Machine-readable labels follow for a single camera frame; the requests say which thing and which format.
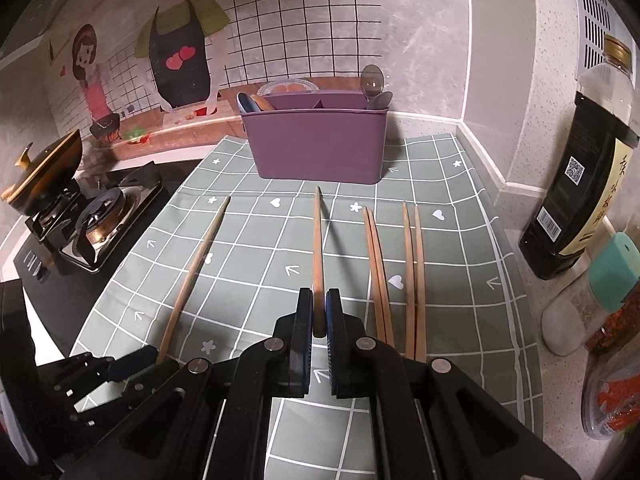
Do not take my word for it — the black gas stove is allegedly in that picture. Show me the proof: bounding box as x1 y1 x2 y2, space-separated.
0 160 207 357

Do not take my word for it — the soy sauce bottle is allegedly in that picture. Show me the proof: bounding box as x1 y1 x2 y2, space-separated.
518 35 640 281

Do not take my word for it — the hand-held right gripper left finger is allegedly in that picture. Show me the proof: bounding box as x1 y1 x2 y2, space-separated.
65 287 315 480

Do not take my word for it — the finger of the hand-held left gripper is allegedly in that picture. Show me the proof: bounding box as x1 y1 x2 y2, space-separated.
102 345 162 382
120 359 182 401

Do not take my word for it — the black pot with yellow rim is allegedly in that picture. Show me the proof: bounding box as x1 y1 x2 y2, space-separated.
0 129 84 217

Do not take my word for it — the plastic-wrapped chili jar orange lid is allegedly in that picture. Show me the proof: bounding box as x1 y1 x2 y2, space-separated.
580 342 640 436

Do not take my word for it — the white vent panel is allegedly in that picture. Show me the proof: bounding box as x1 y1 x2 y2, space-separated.
570 0 619 69

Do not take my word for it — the middle wooden chopstick pair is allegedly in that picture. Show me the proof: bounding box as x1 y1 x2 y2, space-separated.
367 206 397 356

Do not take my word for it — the purple utensil holder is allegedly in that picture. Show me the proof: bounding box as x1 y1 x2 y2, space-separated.
236 89 391 184

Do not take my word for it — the salt shaker with teal cap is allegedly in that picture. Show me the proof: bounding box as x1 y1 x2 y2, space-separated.
541 232 640 357

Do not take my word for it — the chili flakes jar yellow lid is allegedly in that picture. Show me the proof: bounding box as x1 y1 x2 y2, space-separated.
584 302 640 361

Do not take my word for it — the green checked table mat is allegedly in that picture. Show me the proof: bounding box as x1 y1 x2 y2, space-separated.
70 132 544 480

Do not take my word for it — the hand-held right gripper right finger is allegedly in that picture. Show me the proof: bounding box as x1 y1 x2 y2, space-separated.
325 287 581 480

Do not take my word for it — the cartoon wall poster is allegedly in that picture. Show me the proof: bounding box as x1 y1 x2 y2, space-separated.
45 0 472 148

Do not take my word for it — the range hood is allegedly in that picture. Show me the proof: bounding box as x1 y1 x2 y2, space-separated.
0 0 146 70

